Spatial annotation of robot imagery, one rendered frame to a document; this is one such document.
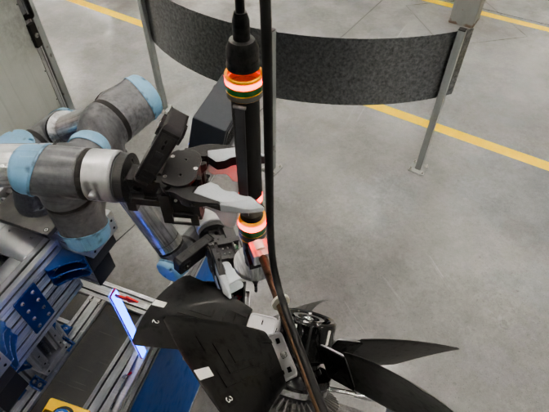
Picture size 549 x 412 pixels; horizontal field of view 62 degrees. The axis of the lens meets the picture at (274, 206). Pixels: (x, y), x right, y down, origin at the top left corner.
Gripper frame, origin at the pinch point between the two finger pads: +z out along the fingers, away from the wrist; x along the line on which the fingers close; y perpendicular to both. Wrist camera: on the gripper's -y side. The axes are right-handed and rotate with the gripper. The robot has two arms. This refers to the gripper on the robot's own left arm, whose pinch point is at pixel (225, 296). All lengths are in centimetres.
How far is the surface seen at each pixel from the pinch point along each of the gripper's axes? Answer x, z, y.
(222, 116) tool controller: -7, -57, 15
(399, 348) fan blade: 3.4, 22.2, 34.4
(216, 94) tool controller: -9, -67, 16
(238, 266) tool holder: -28.0, 12.0, -1.9
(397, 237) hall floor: 105, -74, 127
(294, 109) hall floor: 107, -209, 117
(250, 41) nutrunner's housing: -67, 12, -3
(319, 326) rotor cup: -9.8, 17.8, 13.8
